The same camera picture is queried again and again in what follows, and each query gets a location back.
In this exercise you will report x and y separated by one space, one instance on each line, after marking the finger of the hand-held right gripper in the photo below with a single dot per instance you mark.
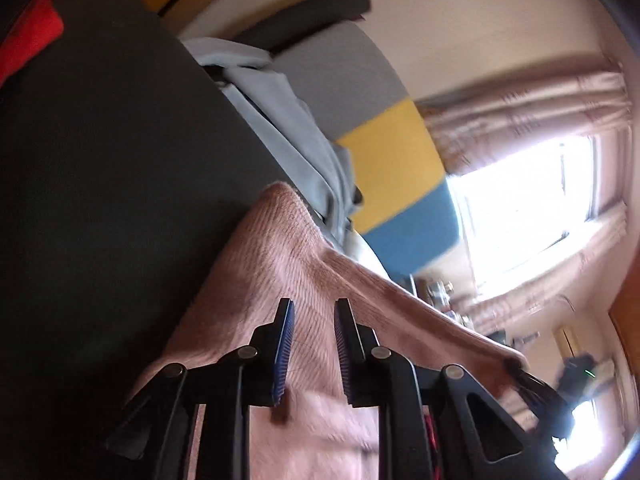
540 395

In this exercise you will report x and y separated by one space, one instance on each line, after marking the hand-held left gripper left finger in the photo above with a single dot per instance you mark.
282 355

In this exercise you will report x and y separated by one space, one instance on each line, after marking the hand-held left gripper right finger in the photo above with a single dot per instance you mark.
345 355

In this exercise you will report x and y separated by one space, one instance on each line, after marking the pink knit sweater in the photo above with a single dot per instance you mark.
280 260

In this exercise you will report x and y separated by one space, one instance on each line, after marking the orange wooden panel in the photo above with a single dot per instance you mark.
625 345

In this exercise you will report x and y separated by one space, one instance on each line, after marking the pink patterned curtain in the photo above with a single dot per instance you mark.
500 120
550 280

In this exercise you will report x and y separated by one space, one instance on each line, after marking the white printed cushion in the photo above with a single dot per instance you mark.
365 255

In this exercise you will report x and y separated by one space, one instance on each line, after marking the bright window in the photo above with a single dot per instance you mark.
515 200

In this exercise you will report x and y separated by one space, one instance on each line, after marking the grey yellow blue armchair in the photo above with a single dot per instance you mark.
395 150

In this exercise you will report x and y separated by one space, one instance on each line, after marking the grey garment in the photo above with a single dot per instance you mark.
300 135

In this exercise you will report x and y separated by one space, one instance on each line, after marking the black rolled mat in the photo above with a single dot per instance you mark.
320 10

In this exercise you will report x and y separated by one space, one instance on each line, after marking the red cloth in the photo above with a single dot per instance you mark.
35 25

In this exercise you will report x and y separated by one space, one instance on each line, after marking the wall air conditioner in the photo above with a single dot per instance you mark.
567 342

